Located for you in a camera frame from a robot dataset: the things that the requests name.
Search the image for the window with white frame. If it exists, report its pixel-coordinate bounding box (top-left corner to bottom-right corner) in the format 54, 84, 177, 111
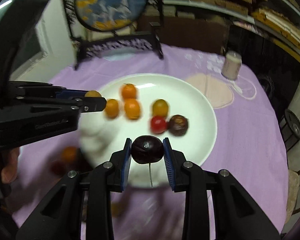
0, 0, 50, 82

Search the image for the wooden chair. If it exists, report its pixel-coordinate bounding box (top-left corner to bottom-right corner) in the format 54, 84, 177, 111
285, 170, 300, 224

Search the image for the wooden shelf with boards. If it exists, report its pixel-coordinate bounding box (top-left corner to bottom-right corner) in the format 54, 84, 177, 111
163, 0, 300, 62

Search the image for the small stemmed mandarin orange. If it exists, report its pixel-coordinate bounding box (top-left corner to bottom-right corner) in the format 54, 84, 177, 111
121, 83, 138, 100

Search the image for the white oval plate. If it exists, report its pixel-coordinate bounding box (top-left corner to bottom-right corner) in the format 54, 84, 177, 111
78, 73, 218, 189

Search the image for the black round stool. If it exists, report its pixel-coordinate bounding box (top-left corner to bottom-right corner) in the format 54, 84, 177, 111
279, 109, 300, 152

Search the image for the yellow-orange kumquat fruit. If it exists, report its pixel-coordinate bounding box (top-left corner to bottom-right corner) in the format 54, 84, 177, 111
152, 99, 169, 118

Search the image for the purple printed tablecloth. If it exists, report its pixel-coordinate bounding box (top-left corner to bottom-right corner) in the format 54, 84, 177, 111
11, 43, 289, 240

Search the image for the left human hand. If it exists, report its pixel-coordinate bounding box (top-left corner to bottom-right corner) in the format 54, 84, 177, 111
1, 148, 20, 184

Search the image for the red tomato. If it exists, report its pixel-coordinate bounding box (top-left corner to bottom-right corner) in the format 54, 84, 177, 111
150, 116, 167, 134
50, 160, 67, 178

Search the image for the beige beverage can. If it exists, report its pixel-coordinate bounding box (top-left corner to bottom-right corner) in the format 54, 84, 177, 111
221, 51, 242, 81

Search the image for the tan longan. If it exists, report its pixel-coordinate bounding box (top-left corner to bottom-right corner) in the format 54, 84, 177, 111
84, 90, 102, 98

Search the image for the round painted deer screen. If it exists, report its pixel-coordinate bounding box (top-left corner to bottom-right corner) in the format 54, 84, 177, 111
62, 0, 164, 70

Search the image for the dark purple plum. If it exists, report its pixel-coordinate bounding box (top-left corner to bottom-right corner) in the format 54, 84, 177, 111
130, 135, 165, 164

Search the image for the brown passion fruit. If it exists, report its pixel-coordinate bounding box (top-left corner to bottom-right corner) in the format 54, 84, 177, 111
168, 114, 189, 136

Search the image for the smooth orange fruit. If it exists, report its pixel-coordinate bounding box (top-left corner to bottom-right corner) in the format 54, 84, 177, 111
104, 99, 120, 119
124, 99, 141, 120

